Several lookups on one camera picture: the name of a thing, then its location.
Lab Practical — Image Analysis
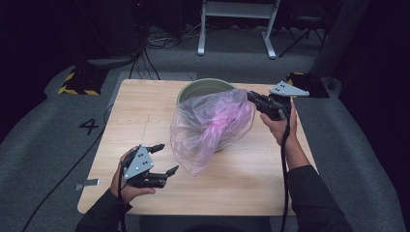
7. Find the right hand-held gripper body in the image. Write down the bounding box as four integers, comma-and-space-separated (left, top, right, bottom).
260, 80, 310, 122

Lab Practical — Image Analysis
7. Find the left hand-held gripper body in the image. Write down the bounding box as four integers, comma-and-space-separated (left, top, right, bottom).
120, 144, 168, 189

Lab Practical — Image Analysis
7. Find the pink translucent plastic bag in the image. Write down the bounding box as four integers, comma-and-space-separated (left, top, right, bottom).
169, 88, 257, 177

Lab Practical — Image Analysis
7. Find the green round bin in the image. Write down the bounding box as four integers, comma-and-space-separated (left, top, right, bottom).
176, 77, 238, 154

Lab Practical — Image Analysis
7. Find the person's right hand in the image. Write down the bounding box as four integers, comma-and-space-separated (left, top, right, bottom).
260, 101, 298, 146

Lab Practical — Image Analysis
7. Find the person's left hand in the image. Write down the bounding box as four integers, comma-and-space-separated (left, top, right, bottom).
109, 147, 157, 205

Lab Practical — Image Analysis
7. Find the black yellow striped base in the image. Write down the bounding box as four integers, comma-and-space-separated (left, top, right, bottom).
286, 72, 331, 100
57, 67, 109, 97

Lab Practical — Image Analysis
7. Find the grey tape piece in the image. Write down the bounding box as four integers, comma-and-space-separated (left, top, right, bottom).
74, 178, 101, 191

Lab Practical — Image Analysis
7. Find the black tripod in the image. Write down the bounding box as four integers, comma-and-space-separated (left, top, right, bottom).
278, 11, 327, 58

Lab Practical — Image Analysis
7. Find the white metal stand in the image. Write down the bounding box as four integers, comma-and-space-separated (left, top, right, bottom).
196, 0, 281, 60

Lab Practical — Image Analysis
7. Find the grey pillar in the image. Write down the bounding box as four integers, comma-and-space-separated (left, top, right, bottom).
310, 0, 371, 78

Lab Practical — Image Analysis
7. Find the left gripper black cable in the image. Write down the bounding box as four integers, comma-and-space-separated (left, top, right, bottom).
117, 167, 128, 232

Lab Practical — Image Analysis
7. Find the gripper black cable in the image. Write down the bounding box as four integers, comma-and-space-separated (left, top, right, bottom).
279, 107, 293, 232
117, 167, 128, 232

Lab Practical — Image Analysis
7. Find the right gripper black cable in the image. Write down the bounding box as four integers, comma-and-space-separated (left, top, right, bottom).
279, 107, 293, 232

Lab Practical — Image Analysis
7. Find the long black floor cable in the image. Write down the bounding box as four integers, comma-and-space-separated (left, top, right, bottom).
21, 102, 114, 232

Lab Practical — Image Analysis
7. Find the tangle of black cables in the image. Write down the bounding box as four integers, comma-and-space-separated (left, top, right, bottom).
128, 0, 207, 81

